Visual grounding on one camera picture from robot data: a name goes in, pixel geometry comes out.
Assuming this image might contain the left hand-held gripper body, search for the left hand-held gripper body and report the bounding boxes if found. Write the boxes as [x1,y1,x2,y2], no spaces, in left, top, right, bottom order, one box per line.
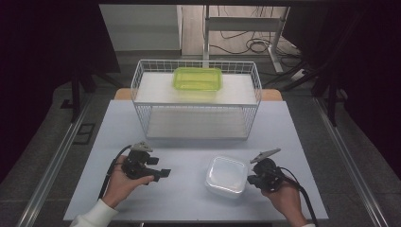
[121,141,155,181]

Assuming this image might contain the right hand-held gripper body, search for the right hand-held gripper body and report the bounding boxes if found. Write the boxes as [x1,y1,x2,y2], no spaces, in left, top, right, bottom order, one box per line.
[250,148,285,193]

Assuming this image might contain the white plastic container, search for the white plastic container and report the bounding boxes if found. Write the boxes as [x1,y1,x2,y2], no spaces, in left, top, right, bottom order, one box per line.
[204,155,249,200]

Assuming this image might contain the white wire shelf rack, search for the white wire shelf rack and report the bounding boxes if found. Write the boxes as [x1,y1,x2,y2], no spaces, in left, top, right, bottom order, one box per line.
[130,59,263,141]

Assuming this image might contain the green plastic container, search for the green plastic container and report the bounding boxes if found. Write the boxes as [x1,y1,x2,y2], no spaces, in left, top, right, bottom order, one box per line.
[172,66,224,93]

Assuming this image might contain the person's left hand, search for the person's left hand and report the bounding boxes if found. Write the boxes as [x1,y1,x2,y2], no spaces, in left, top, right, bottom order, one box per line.
[101,155,155,209]

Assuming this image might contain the person's right hand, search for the person's right hand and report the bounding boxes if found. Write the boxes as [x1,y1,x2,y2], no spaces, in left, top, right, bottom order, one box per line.
[261,181,305,221]

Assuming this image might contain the light wooden board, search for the light wooden board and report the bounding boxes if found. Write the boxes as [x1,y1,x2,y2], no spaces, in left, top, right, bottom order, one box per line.
[113,88,284,102]

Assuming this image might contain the black metal stand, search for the black metal stand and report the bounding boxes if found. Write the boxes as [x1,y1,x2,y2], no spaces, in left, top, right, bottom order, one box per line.
[69,61,122,124]
[280,62,349,128]

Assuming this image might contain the white power strip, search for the white power strip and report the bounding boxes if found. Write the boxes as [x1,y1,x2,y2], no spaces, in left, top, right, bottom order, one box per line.
[289,68,307,83]

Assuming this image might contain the white cabinet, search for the white cabinet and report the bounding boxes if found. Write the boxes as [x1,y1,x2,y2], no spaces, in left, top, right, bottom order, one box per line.
[98,4,183,53]

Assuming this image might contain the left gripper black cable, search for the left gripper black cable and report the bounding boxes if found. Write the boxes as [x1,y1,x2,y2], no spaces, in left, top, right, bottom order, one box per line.
[97,144,133,201]

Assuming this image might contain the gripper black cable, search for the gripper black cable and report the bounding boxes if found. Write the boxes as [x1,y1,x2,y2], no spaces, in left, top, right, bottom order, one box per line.
[97,144,133,201]
[277,166,320,227]

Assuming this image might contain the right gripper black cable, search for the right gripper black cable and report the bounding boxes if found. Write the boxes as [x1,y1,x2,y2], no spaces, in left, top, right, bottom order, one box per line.
[277,166,320,227]

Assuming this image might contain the aluminium floor rail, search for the aluminium floor rail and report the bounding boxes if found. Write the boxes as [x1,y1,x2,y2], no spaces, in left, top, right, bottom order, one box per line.
[313,96,391,227]
[15,94,93,227]

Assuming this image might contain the black floor cables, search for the black floor cables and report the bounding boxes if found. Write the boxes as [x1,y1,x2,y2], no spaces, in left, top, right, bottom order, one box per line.
[209,6,305,69]

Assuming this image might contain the white metal desk frame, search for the white metal desk frame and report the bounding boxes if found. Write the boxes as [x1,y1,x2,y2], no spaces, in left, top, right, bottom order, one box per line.
[202,5,291,74]

